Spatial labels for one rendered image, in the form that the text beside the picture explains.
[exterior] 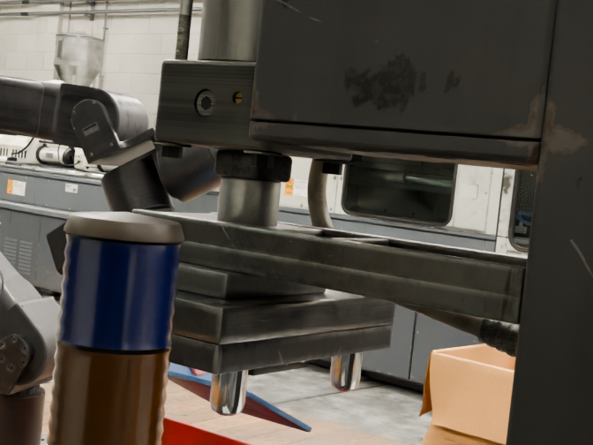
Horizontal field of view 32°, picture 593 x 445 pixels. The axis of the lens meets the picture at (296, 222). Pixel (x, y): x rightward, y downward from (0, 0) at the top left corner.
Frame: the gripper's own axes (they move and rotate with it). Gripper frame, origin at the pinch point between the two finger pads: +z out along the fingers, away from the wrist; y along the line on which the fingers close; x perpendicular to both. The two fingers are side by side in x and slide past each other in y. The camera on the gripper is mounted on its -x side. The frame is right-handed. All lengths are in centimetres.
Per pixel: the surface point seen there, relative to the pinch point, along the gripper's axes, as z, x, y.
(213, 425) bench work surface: 2.3, 25.0, -22.2
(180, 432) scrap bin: 4.0, 5.1, -9.0
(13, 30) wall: -583, 693, -701
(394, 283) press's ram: 5.7, -24.5, 35.7
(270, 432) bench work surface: 5.5, 28.7, -17.1
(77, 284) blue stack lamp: 5, -47, 38
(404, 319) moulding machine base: -58, 442, -225
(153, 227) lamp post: 5, -46, 40
